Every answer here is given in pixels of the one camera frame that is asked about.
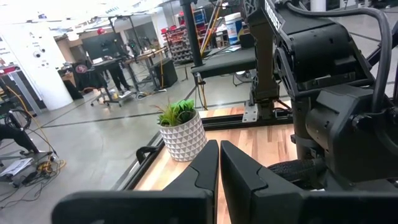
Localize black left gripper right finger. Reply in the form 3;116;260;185
220;139;398;224

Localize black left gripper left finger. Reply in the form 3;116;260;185
51;139;220;224

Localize succulent in white patterned pot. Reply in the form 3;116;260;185
152;98;208;163

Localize black cabinet box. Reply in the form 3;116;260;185
151;57;179;90

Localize black equipment cart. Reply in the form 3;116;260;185
179;0;259;111

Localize person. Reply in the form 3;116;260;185
106;60;132;93

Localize wooden standing desk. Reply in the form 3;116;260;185
90;46;170;103

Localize shelf with red bins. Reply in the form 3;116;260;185
160;23;195;65

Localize office chair with black jacket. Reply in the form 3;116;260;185
72;60;109;107

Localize yellow rods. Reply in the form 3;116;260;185
200;0;224;58

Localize white bucket with blue label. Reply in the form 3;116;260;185
223;12;246;47

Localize black monitor screen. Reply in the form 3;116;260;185
81;32;126;62

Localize white papers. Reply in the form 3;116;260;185
0;157;34;178

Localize black floor stand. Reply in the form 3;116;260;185
0;108;58;187

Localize black aluminium table frame rail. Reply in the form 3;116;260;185
111;133;165;191

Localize yellow extension cable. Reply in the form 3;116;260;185
197;76;208;111

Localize yellow floor cable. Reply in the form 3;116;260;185
4;83;67;175

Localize grey right arm cable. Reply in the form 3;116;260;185
284;1;393;113

